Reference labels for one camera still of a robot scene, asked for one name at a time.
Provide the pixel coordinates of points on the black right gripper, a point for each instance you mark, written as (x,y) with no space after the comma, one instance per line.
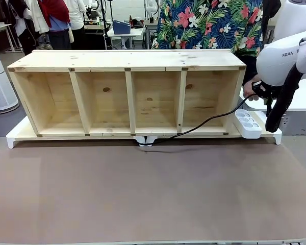
(263,90)

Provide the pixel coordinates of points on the person's left forearm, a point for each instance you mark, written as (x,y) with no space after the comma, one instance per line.
(250,69)

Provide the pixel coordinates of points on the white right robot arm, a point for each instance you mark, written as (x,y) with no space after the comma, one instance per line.
(278,66)

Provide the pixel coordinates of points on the person's left hand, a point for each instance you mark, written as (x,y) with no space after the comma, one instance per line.
(248,89)

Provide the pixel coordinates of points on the white power strip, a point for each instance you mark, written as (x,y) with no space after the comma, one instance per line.
(247,126)

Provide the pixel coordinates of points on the white side table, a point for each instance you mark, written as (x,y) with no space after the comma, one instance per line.
(303,97)

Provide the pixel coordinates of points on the person in floral shirt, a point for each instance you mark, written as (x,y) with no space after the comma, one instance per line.
(206,23)

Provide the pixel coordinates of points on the light wooden four-compartment shelf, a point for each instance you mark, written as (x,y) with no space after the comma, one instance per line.
(142,60)

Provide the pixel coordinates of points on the white background table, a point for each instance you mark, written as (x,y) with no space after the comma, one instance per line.
(132,33)

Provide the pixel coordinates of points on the blue box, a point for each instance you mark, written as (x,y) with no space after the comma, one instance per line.
(121,26)

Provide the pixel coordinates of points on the bystander in white shirt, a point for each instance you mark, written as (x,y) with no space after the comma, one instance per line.
(76,20)

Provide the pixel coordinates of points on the bystander in red vest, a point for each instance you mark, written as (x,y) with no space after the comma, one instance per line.
(56,20)

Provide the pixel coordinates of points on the white riser stand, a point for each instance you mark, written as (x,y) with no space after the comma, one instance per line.
(11,137)

